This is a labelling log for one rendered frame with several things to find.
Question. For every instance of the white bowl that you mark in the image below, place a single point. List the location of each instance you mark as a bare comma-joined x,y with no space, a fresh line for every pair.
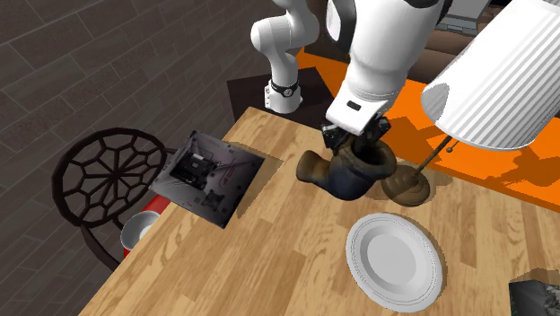
133,229

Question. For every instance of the table lamp with white shade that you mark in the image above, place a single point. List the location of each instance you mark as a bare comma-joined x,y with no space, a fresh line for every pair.
498,83

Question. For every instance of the dark robot stand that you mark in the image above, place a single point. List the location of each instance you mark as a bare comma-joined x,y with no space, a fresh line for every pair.
313,94

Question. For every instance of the grey flat printed box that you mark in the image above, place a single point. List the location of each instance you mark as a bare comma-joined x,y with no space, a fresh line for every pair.
205,179

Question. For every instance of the orange rug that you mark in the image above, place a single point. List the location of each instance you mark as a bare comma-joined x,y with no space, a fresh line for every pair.
481,166

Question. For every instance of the brown and blue boot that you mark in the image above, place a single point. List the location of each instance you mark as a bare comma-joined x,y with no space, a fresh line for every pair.
345,181

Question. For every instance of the white plate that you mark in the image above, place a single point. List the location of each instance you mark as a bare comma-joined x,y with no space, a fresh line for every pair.
393,262

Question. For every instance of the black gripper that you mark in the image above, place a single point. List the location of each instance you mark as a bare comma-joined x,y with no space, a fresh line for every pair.
335,136

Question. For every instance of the dark grey patterned object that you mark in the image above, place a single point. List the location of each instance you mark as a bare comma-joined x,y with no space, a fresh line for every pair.
536,300

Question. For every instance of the brown furniture piece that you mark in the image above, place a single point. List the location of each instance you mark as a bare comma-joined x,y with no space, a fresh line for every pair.
442,48

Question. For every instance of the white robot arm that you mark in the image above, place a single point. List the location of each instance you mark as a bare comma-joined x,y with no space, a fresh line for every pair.
385,48

